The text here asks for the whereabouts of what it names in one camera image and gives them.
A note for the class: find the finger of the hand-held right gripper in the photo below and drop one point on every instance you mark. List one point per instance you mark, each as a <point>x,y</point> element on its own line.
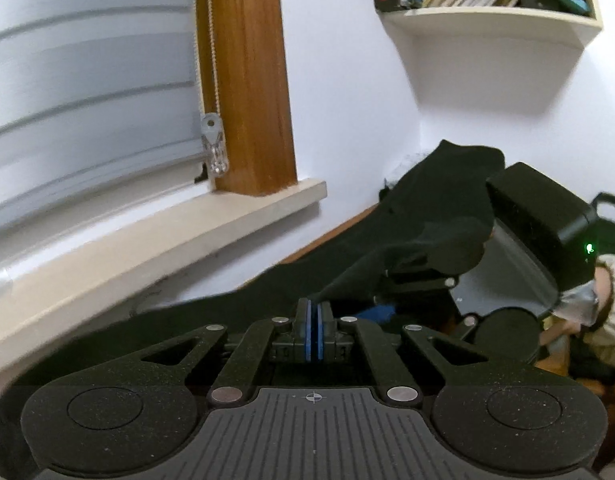
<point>386,312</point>
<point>417,282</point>

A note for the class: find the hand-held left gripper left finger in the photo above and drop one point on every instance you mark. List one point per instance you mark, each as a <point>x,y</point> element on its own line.
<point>306,332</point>

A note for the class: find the dark green pants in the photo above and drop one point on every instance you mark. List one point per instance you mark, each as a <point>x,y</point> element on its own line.
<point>412,220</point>

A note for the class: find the white window frame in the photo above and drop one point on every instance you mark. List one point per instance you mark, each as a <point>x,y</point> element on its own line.
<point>87,220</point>

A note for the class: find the white wall shelf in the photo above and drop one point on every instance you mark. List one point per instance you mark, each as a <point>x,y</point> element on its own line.
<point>492,22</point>

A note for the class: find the grey window blind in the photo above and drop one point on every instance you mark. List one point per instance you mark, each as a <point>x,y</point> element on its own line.
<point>87,85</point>

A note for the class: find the wooden window trim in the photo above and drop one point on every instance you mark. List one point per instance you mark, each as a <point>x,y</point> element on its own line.
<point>252,70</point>

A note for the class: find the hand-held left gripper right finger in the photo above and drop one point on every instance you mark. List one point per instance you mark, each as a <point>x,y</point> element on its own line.
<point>321,332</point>

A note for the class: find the person's right hand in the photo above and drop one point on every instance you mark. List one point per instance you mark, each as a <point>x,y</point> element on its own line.
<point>607,295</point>

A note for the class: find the white fluffy cloth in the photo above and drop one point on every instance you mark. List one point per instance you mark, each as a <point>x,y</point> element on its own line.
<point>405,170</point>

